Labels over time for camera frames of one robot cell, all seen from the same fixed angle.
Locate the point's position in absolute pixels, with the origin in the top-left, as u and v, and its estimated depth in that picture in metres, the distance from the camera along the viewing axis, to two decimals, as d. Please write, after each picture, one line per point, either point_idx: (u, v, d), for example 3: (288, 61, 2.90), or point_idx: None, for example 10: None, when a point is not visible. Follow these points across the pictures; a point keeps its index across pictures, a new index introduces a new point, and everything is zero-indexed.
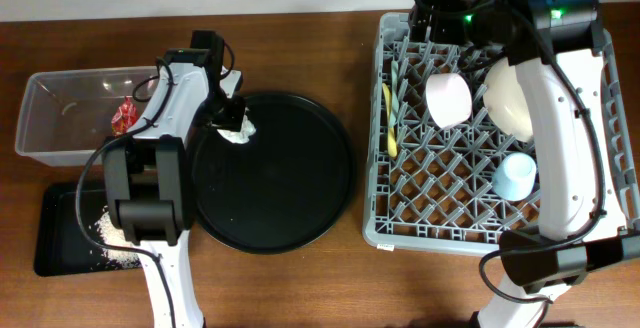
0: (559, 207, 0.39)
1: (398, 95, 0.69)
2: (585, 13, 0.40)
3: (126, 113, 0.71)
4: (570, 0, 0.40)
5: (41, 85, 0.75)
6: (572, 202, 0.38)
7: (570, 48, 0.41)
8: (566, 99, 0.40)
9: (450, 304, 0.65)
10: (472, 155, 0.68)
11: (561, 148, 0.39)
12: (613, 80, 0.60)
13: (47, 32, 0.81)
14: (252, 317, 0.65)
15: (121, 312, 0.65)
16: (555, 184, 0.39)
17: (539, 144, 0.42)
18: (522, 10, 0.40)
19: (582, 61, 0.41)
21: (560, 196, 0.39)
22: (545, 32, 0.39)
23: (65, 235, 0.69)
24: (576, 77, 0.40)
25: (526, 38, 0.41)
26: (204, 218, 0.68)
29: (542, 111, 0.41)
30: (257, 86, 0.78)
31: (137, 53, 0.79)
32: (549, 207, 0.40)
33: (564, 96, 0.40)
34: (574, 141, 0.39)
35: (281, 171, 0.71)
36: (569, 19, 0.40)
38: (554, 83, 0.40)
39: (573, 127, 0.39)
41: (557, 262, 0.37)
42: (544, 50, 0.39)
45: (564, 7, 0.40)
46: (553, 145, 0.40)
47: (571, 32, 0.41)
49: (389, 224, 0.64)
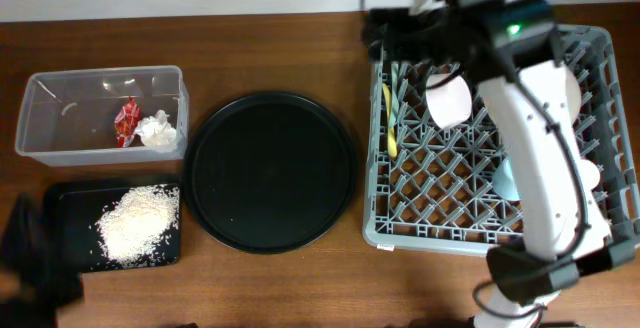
0: (545, 228, 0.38)
1: (398, 95, 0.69)
2: (542, 23, 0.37)
3: (129, 113, 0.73)
4: (525, 13, 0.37)
5: (41, 85, 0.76)
6: (557, 219, 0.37)
7: (531, 61, 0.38)
8: (535, 116, 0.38)
9: (451, 304, 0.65)
10: (472, 155, 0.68)
11: (538, 167, 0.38)
12: (613, 80, 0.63)
13: (47, 33, 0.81)
14: (252, 317, 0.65)
15: (122, 312, 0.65)
16: (536, 203, 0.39)
17: (516, 162, 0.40)
18: (480, 27, 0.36)
19: (546, 75, 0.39)
21: (542, 216, 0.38)
22: (504, 52, 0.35)
23: (65, 237, 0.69)
24: (542, 93, 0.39)
25: (486, 60, 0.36)
26: (204, 218, 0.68)
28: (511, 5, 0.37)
29: (513, 131, 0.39)
30: (257, 86, 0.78)
31: (137, 54, 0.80)
32: (534, 227, 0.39)
33: (534, 114, 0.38)
34: (549, 159, 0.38)
35: (279, 173, 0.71)
36: (528, 32, 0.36)
38: (521, 101, 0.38)
39: (546, 145, 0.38)
41: (553, 286, 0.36)
42: (508, 70, 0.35)
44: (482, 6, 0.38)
45: (522, 22, 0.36)
46: (530, 163, 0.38)
47: (531, 45, 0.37)
49: (388, 224, 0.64)
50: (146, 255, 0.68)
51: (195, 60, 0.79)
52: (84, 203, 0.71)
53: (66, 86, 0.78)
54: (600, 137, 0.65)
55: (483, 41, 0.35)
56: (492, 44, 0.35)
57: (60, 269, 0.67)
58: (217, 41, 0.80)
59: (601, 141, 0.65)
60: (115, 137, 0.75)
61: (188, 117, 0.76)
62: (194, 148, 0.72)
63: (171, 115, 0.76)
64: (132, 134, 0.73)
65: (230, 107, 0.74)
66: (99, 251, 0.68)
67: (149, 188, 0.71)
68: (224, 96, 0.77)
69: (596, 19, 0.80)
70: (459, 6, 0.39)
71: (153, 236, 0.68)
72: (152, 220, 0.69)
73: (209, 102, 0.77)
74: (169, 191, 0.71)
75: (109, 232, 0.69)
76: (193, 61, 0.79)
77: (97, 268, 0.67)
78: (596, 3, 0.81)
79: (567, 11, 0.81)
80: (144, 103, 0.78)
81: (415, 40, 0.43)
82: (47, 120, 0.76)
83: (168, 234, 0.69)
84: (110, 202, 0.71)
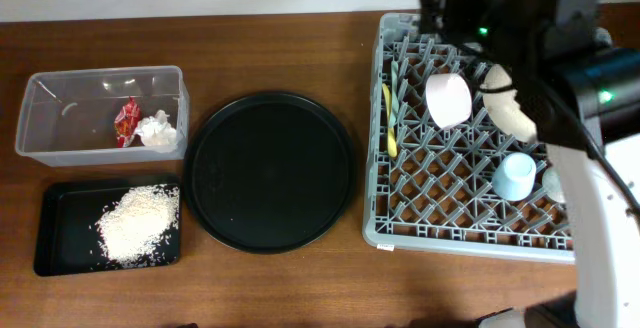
0: (608, 312, 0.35)
1: (398, 95, 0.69)
2: (635, 81, 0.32)
3: (129, 113, 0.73)
4: (617, 70, 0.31)
5: (41, 86, 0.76)
6: (622, 307, 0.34)
7: (615, 134, 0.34)
8: (616, 196, 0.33)
9: (451, 305, 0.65)
10: (472, 155, 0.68)
11: (611, 254, 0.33)
12: None
13: (48, 33, 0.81)
14: (252, 317, 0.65)
15: (122, 312, 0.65)
16: (604, 288, 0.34)
17: (578, 234, 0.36)
18: (561, 88, 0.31)
19: (631, 151, 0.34)
21: (608, 301, 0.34)
22: (592, 118, 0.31)
23: (65, 237, 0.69)
24: (624, 171, 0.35)
25: (566, 125, 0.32)
26: (205, 218, 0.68)
28: (600, 56, 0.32)
29: (587, 207, 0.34)
30: (257, 86, 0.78)
31: (137, 55, 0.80)
32: (596, 308, 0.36)
33: (614, 193, 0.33)
34: (627, 244, 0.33)
35: (280, 174, 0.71)
36: (620, 95, 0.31)
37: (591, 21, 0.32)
38: (602, 179, 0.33)
39: (626, 229, 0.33)
41: None
42: (594, 148, 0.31)
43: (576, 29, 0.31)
44: (566, 57, 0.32)
45: (612, 84, 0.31)
46: (596, 242, 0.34)
47: (623, 111, 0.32)
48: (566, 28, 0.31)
49: (389, 224, 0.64)
50: (146, 255, 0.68)
51: (195, 61, 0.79)
52: (84, 203, 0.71)
53: (66, 87, 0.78)
54: None
55: (574, 100, 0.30)
56: (582, 103, 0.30)
57: (61, 268, 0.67)
58: (217, 41, 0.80)
59: None
60: (115, 137, 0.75)
61: (188, 117, 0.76)
62: (194, 148, 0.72)
63: (171, 115, 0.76)
64: (132, 134, 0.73)
65: (231, 108, 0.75)
66: (99, 251, 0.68)
67: (149, 188, 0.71)
68: (224, 96, 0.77)
69: None
70: (544, 52, 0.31)
71: (153, 236, 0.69)
72: (152, 220, 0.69)
73: (209, 102, 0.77)
74: (169, 191, 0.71)
75: (108, 233, 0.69)
76: (193, 61, 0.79)
77: (97, 268, 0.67)
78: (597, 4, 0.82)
79: None
80: (144, 103, 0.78)
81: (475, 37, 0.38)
82: (47, 120, 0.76)
83: (168, 234, 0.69)
84: (110, 202, 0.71)
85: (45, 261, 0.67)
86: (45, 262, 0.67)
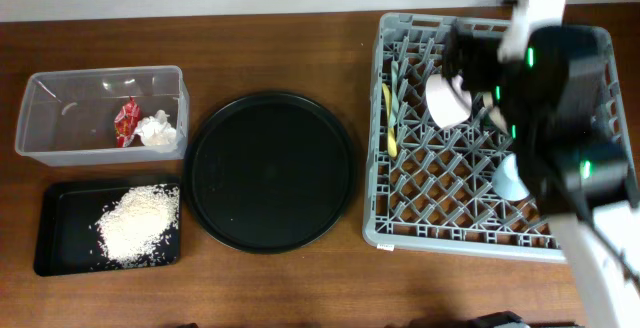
0: None
1: (398, 94, 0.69)
2: (614, 166, 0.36)
3: (129, 113, 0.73)
4: (603, 154, 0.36)
5: (41, 86, 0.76)
6: None
7: (606, 198, 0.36)
8: (610, 263, 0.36)
9: (451, 304, 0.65)
10: (472, 155, 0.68)
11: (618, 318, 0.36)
12: (613, 81, 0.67)
13: (47, 33, 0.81)
14: (252, 317, 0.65)
15: (122, 312, 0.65)
16: None
17: (583, 296, 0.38)
18: (553, 164, 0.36)
19: (621, 219, 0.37)
21: None
22: (577, 192, 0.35)
23: (65, 236, 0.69)
24: (616, 236, 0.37)
25: (557, 195, 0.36)
26: (205, 218, 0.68)
28: (591, 143, 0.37)
29: (588, 275, 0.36)
30: (257, 86, 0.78)
31: (137, 55, 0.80)
32: None
33: (610, 259, 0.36)
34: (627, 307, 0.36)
35: (280, 173, 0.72)
36: (600, 174, 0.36)
37: (589, 106, 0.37)
38: (595, 243, 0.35)
39: (624, 290, 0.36)
41: None
42: (579, 211, 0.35)
43: (574, 113, 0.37)
44: (563, 138, 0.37)
45: (595, 163, 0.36)
46: (603, 306, 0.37)
47: (604, 186, 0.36)
48: (567, 113, 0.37)
49: (389, 224, 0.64)
50: (146, 255, 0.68)
51: (195, 60, 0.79)
52: (84, 203, 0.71)
53: (66, 86, 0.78)
54: None
55: (559, 175, 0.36)
56: (567, 182, 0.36)
57: (60, 268, 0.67)
58: (217, 41, 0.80)
59: None
60: (115, 137, 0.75)
61: (188, 117, 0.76)
62: (194, 148, 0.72)
63: (171, 115, 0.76)
64: (132, 134, 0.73)
65: (230, 107, 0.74)
66: (98, 251, 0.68)
67: (149, 188, 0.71)
68: (224, 96, 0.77)
69: (597, 20, 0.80)
70: (543, 133, 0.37)
71: (153, 236, 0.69)
72: (152, 220, 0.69)
73: (209, 102, 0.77)
74: (169, 191, 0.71)
75: (109, 232, 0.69)
76: (193, 61, 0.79)
77: (97, 268, 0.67)
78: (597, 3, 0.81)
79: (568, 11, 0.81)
80: (144, 103, 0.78)
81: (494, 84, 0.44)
82: (47, 120, 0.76)
83: (168, 234, 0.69)
84: (110, 202, 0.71)
85: (45, 261, 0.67)
86: (44, 261, 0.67)
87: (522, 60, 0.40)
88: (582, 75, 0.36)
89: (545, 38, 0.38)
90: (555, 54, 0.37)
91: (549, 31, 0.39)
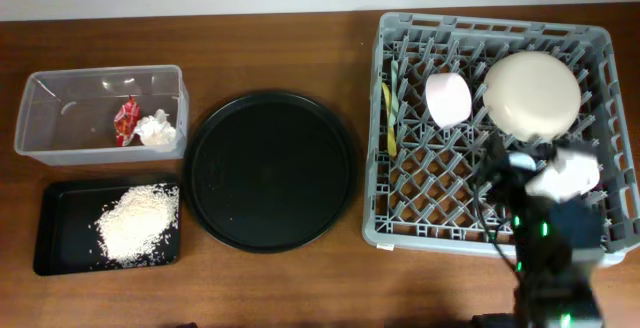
0: None
1: (398, 94, 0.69)
2: (591, 323, 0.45)
3: (129, 112, 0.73)
4: (582, 311, 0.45)
5: (40, 85, 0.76)
6: None
7: None
8: None
9: (451, 304, 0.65)
10: (472, 155, 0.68)
11: None
12: (613, 80, 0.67)
13: (47, 32, 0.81)
14: (252, 317, 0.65)
15: (122, 312, 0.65)
16: None
17: None
18: (533, 311, 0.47)
19: None
21: None
22: None
23: (64, 236, 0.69)
24: None
25: None
26: (204, 217, 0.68)
28: (580, 310, 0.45)
29: None
30: (257, 85, 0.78)
31: (137, 54, 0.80)
32: None
33: None
34: None
35: (280, 173, 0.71)
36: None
37: (569, 288, 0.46)
38: None
39: None
41: None
42: None
43: (553, 288, 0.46)
44: (553, 297, 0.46)
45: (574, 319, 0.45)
46: None
47: None
48: (549, 290, 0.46)
49: (388, 223, 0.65)
50: (146, 254, 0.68)
51: (194, 60, 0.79)
52: (83, 203, 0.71)
53: (66, 86, 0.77)
54: (600, 136, 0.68)
55: (541, 324, 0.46)
56: (548, 327, 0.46)
57: (61, 268, 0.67)
58: (217, 40, 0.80)
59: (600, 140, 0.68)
60: (115, 137, 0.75)
61: (187, 116, 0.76)
62: (193, 147, 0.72)
63: (171, 115, 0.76)
64: (132, 134, 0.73)
65: (230, 106, 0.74)
66: (99, 250, 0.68)
67: (149, 187, 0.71)
68: (224, 95, 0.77)
69: (597, 19, 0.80)
70: (537, 288, 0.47)
71: (153, 236, 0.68)
72: (152, 220, 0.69)
73: (209, 101, 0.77)
74: (169, 191, 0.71)
75: (109, 232, 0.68)
76: (193, 60, 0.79)
77: (97, 267, 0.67)
78: (598, 2, 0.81)
79: (567, 11, 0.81)
80: (143, 102, 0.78)
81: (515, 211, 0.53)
82: (47, 119, 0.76)
83: (167, 234, 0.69)
84: (110, 201, 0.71)
85: (45, 261, 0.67)
86: (45, 261, 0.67)
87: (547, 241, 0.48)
88: (582, 267, 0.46)
89: (561, 219, 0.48)
90: (563, 239, 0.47)
91: (564, 211, 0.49)
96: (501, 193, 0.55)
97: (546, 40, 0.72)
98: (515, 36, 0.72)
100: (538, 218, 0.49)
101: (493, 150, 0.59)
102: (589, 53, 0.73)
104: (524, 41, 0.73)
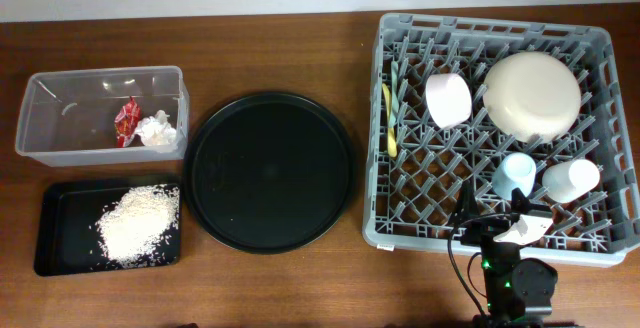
0: None
1: (398, 94, 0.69)
2: None
3: (129, 113, 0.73)
4: None
5: (41, 86, 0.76)
6: None
7: None
8: None
9: (451, 305, 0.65)
10: (472, 155, 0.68)
11: None
12: (613, 81, 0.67)
13: (47, 33, 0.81)
14: (252, 317, 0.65)
15: (122, 312, 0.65)
16: None
17: None
18: None
19: None
21: None
22: None
23: (65, 237, 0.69)
24: None
25: None
26: (204, 218, 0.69)
28: None
29: None
30: (257, 86, 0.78)
31: (138, 55, 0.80)
32: None
33: None
34: None
35: (281, 174, 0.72)
36: None
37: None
38: None
39: None
41: None
42: None
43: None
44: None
45: None
46: None
47: None
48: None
49: (388, 224, 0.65)
50: (146, 255, 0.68)
51: (195, 61, 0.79)
52: (84, 203, 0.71)
53: (66, 87, 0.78)
54: (600, 136, 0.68)
55: None
56: None
57: (61, 268, 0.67)
58: (217, 41, 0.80)
59: (600, 141, 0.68)
60: (115, 137, 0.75)
61: (188, 117, 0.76)
62: (194, 148, 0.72)
63: (171, 115, 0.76)
64: (132, 134, 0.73)
65: (231, 107, 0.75)
66: (99, 251, 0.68)
67: (149, 188, 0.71)
68: (224, 96, 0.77)
69: (597, 20, 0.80)
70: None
71: (153, 236, 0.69)
72: (152, 220, 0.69)
73: (209, 102, 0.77)
74: (169, 191, 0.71)
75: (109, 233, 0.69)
76: (193, 61, 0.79)
77: (97, 267, 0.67)
78: (599, 3, 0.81)
79: (569, 11, 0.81)
80: (144, 103, 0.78)
81: (483, 250, 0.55)
82: (47, 120, 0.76)
83: (168, 234, 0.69)
84: (110, 202, 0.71)
85: (45, 261, 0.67)
86: (45, 261, 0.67)
87: (510, 295, 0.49)
88: (535, 317, 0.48)
89: (520, 280, 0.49)
90: (519, 297, 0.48)
91: (525, 272, 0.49)
96: (471, 239, 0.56)
97: (546, 40, 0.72)
98: (516, 37, 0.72)
100: (506, 269, 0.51)
101: (462, 198, 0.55)
102: (589, 54, 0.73)
104: (524, 41, 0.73)
